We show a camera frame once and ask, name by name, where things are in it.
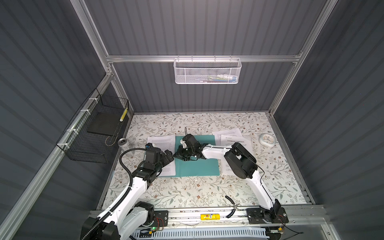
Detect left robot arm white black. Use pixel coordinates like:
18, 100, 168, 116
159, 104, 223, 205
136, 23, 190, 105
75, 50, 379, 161
80, 143, 174, 240

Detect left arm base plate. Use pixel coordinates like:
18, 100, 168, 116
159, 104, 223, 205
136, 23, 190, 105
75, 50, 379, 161
143, 210, 169, 228

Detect white wire mesh basket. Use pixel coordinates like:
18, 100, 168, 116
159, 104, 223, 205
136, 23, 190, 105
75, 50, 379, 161
173, 57, 242, 85

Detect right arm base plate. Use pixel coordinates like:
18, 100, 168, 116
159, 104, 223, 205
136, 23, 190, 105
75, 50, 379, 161
246, 208, 289, 224

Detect silver drink can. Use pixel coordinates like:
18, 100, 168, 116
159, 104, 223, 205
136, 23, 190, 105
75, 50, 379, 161
118, 138, 129, 151

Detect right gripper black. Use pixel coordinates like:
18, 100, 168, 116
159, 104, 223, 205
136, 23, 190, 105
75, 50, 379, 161
172, 145, 195, 161

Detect pens in white basket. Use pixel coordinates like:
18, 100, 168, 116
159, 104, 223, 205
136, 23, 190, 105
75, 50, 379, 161
199, 75, 238, 84

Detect white perforated cable tray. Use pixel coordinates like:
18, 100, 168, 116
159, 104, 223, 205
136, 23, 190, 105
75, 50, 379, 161
132, 227, 270, 240

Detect black cable loop on rail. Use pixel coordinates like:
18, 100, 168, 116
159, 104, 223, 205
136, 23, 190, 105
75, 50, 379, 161
224, 195, 237, 219

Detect yellow label on rail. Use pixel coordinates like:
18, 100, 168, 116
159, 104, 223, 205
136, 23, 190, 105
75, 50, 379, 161
201, 214, 221, 221

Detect printed paper sheet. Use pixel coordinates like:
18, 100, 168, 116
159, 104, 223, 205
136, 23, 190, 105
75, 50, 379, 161
221, 135, 254, 176
147, 134, 176, 177

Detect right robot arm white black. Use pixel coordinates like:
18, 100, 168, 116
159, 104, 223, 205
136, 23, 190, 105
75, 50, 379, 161
174, 134, 281, 219

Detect black pad in basket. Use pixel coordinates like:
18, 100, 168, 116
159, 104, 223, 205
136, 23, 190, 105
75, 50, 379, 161
87, 113, 122, 137

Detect teal green file folder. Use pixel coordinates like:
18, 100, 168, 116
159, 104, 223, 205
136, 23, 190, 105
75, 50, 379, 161
173, 135, 220, 178

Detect black wire mesh basket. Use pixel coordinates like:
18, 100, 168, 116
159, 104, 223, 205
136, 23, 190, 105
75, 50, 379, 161
57, 90, 130, 164

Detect yellow marker in black basket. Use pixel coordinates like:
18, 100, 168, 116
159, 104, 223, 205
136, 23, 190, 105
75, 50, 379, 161
120, 108, 128, 122

